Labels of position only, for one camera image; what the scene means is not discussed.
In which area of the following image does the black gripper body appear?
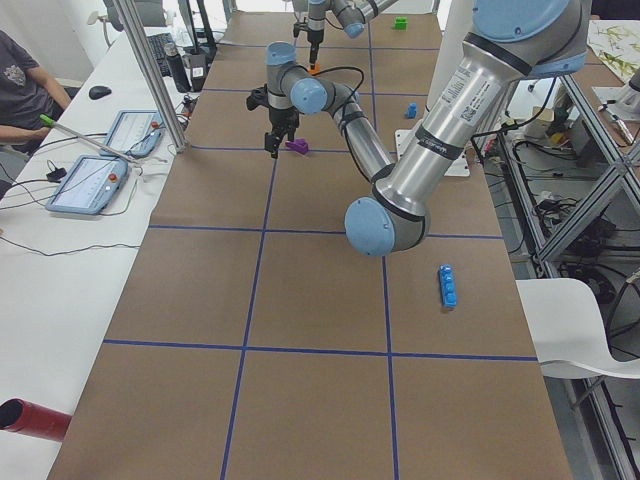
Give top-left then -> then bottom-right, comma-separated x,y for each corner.
269,106 -> 300,136
307,29 -> 323,46

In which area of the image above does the purple trapezoid block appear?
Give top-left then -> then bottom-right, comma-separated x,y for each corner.
285,138 -> 310,155

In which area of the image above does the orange trapezoid block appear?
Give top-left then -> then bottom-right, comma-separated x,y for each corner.
308,64 -> 322,76

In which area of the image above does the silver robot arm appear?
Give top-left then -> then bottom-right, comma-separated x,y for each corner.
294,0 -> 397,70
246,1 -> 591,256

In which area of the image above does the green double block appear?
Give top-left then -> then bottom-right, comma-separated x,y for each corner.
393,16 -> 408,31

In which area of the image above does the black water bottle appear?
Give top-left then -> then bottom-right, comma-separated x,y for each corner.
164,42 -> 191,93

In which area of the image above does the far blue teach pendant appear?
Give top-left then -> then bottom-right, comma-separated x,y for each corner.
104,110 -> 163,158

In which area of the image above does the blue teach pendant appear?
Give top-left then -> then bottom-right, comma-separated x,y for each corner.
104,110 -> 163,158
45,155 -> 129,215

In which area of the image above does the black keyboard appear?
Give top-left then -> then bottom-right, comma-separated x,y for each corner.
147,33 -> 174,77

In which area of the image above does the black computer mouse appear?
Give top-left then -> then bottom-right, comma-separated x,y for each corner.
88,85 -> 112,100

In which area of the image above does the near blue teach pendant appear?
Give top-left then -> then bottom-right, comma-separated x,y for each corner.
45,155 -> 129,215

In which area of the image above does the long blue block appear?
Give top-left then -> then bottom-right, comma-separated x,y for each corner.
438,264 -> 458,309

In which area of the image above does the seated person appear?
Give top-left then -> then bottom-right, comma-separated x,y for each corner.
1,31 -> 72,155

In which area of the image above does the white chair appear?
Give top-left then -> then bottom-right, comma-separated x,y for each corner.
516,278 -> 639,380

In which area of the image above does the red cylinder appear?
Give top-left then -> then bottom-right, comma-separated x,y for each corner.
1,398 -> 72,442

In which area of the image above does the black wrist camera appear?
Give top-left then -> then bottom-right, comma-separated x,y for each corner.
246,84 -> 269,111
293,19 -> 308,38

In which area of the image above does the aluminium frame post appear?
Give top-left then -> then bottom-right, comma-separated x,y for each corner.
114,0 -> 187,153

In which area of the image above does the metal rod green handle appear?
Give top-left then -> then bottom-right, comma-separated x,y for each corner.
39,114 -> 140,164

